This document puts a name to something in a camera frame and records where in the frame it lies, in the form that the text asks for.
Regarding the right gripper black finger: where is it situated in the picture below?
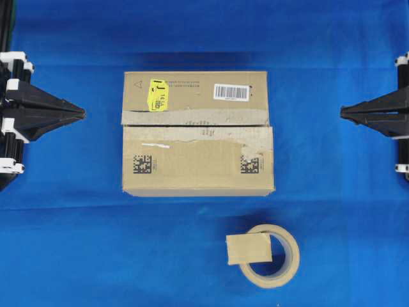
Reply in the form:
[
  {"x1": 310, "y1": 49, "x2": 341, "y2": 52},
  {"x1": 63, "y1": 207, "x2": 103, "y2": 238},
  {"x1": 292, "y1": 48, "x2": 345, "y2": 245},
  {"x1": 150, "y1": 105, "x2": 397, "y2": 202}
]
[
  {"x1": 341, "y1": 86, "x2": 408, "y2": 114},
  {"x1": 341, "y1": 113, "x2": 408, "y2": 138}
]

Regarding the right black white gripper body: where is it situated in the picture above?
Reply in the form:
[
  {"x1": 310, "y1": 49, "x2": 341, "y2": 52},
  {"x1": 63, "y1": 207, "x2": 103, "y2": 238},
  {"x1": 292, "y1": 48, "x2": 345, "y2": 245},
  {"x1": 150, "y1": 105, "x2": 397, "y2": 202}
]
[{"x1": 395, "y1": 52, "x2": 408, "y2": 175}]

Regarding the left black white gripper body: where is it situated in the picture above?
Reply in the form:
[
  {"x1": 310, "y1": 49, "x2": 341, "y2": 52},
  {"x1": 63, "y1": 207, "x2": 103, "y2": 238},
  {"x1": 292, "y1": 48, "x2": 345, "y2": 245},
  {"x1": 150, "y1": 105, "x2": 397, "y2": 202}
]
[{"x1": 1, "y1": 51, "x2": 34, "y2": 175}]

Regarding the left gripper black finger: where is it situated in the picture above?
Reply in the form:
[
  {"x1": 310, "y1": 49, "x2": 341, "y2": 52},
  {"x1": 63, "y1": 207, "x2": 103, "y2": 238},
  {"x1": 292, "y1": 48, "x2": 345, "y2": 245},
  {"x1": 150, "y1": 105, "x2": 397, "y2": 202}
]
[
  {"x1": 5, "y1": 110, "x2": 86, "y2": 141},
  {"x1": 5, "y1": 80, "x2": 85, "y2": 113}
]

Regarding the cut beige tape strip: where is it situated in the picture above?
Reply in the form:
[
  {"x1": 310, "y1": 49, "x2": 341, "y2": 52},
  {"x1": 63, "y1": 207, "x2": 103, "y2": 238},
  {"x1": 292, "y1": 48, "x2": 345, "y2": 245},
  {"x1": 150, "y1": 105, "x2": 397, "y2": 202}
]
[{"x1": 226, "y1": 233, "x2": 272, "y2": 265}]

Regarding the beige masking tape roll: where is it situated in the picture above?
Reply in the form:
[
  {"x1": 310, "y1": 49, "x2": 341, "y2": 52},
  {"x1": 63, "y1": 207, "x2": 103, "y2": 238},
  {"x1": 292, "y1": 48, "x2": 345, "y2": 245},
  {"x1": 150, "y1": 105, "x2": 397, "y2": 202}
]
[{"x1": 239, "y1": 224, "x2": 300, "y2": 289}]

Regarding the brown cardboard box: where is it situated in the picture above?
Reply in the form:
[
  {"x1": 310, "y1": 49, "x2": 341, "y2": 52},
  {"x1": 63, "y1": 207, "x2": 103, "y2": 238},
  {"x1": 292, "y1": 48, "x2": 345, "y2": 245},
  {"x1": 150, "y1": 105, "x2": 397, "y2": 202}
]
[{"x1": 121, "y1": 71, "x2": 275, "y2": 197}]

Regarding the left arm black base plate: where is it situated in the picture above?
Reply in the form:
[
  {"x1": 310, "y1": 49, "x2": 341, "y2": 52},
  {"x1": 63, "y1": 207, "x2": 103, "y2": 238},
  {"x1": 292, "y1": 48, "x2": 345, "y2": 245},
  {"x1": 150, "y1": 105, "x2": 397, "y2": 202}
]
[{"x1": 0, "y1": 173, "x2": 16, "y2": 191}]

